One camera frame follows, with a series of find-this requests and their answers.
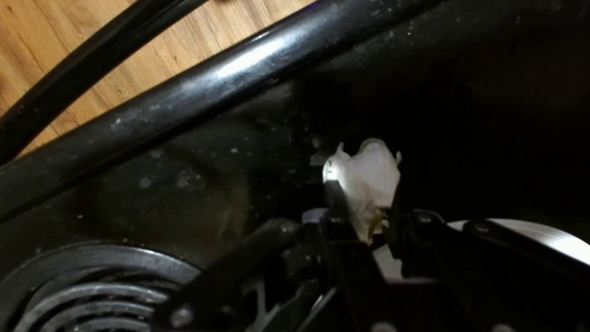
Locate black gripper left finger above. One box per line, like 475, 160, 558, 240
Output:
154, 177, 395, 332

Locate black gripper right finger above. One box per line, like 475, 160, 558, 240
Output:
386, 190, 590, 332

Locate white paper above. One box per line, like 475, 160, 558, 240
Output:
322, 136, 405, 245

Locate white round plate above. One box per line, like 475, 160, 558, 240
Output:
449, 218, 590, 266

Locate black electric stove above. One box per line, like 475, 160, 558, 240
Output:
0, 0, 590, 332

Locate black coil stove burner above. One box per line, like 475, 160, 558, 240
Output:
0, 240, 205, 332

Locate oven door handle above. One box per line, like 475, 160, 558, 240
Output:
0, 0, 209, 164

